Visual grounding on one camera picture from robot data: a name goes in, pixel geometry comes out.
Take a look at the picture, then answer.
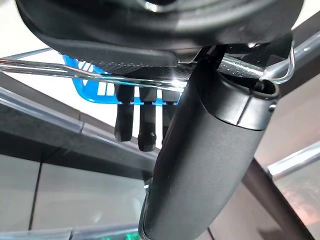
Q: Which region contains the blue plastic shopping basket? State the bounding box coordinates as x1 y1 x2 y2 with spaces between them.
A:
61 51 181 106

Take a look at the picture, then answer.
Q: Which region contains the chrome wire basket handle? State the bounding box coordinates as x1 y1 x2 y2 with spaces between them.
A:
0 56 73 72
0 63 296 90

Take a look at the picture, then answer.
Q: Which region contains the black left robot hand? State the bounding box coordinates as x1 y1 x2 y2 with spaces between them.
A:
13 0 305 240

